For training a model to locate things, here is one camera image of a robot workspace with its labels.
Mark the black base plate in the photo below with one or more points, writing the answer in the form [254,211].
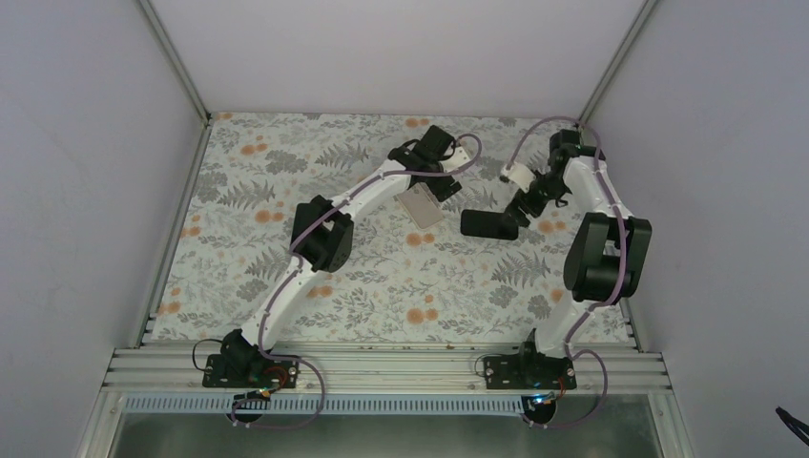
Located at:
[528,373]
[261,375]

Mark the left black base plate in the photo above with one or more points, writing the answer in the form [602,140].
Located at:
[261,375]

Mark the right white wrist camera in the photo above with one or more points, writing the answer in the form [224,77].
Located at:
[518,174]

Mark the aluminium rail frame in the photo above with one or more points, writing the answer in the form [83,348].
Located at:
[340,378]

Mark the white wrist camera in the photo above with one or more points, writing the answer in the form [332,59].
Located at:
[455,159]
[518,174]

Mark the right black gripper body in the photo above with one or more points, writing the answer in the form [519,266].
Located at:
[556,189]

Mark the black object at edge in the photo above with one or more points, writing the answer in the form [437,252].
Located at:
[795,425]

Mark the floral patterned table mat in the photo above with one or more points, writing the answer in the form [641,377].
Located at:
[403,282]

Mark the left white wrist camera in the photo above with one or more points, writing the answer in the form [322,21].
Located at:
[455,159]

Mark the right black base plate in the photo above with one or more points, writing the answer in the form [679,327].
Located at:
[528,373]

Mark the beige phone case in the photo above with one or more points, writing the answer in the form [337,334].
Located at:
[421,205]

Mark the black phone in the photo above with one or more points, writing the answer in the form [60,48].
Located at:
[488,225]

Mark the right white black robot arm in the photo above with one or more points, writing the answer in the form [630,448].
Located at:
[607,255]

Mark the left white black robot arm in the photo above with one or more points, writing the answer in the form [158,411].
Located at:
[322,236]

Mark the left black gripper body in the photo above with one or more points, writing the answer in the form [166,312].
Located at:
[437,188]

